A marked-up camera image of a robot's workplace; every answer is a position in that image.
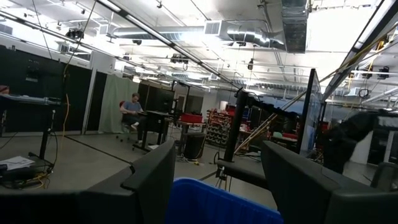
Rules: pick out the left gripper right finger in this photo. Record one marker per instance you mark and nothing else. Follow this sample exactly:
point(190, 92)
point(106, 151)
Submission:
point(304, 193)

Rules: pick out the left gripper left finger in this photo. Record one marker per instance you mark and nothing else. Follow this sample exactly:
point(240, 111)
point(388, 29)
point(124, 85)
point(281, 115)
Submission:
point(146, 193)

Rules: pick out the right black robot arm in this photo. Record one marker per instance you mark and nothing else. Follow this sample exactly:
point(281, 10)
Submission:
point(345, 140)

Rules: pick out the blue plastic bin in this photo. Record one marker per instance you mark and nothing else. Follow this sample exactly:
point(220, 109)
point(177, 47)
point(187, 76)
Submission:
point(202, 202)

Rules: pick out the black floor bin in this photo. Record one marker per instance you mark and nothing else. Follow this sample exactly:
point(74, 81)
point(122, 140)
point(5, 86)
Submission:
point(195, 146)

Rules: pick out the flat computer monitor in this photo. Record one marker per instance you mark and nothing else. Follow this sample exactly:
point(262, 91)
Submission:
point(311, 118)

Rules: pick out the black office desk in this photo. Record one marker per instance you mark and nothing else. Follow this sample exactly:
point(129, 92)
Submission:
point(155, 114)

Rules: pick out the wooden work table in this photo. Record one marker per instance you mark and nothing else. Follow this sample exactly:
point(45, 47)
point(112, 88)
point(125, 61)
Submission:
point(190, 124)

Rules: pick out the person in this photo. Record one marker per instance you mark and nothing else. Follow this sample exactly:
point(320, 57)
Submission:
point(132, 107)

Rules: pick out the red crate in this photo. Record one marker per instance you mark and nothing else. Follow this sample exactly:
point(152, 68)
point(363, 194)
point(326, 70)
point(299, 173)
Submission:
point(191, 118)

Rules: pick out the green curtain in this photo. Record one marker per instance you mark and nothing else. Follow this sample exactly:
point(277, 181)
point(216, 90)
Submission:
point(116, 105)

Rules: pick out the black stand pole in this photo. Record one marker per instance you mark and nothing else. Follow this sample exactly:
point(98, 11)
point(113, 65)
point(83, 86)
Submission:
point(234, 130)

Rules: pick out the parts shelf rack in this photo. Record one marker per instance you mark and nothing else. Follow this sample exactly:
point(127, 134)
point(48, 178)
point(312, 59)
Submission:
point(219, 129)

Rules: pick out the white papers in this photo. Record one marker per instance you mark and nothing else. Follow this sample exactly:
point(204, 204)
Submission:
point(15, 162)

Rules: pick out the black ceiling spotlight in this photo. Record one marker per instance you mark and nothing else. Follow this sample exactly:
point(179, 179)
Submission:
point(179, 59)
point(74, 33)

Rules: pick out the grey stand table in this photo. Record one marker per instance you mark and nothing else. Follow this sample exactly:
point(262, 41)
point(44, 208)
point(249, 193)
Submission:
point(28, 99)

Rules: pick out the black partition panel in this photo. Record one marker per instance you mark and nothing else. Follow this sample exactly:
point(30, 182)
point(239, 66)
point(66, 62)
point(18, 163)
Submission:
point(31, 87)

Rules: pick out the linear ceiling light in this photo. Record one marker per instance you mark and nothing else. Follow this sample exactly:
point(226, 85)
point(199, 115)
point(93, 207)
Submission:
point(77, 46)
point(367, 40)
point(161, 35)

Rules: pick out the black rectangular duct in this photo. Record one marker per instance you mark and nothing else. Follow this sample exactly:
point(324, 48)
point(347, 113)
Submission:
point(294, 31)

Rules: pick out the silver ventilation duct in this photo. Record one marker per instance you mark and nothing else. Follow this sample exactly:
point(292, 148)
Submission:
point(248, 34)

